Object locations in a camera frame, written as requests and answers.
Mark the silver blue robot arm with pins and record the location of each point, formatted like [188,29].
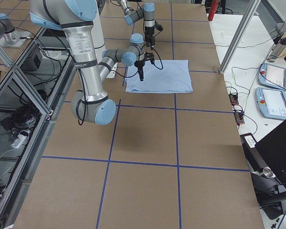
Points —
[75,18]
[146,12]

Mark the lower teach pendant tablet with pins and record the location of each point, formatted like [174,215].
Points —
[271,103]

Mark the teach pendant tablet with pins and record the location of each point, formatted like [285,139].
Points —
[271,103]
[272,76]

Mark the aluminium frame rack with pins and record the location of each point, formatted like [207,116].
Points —
[34,80]

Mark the clear water bottle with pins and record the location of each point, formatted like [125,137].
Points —
[277,50]

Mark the black laptop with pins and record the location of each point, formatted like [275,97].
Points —
[267,160]

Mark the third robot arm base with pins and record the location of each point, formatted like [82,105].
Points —
[9,36]

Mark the aluminium frame post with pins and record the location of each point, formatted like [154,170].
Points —
[246,18]

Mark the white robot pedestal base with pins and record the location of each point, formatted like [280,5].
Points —
[97,57]

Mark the light blue t-shirt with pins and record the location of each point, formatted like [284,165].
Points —
[165,77]

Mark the red fire extinguisher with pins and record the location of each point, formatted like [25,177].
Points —
[213,9]

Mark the upper teach pendant tablet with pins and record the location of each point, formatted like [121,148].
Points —
[272,76]

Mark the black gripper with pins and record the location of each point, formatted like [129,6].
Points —
[140,64]
[149,32]

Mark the orange black adapter box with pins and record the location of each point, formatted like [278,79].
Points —
[233,99]

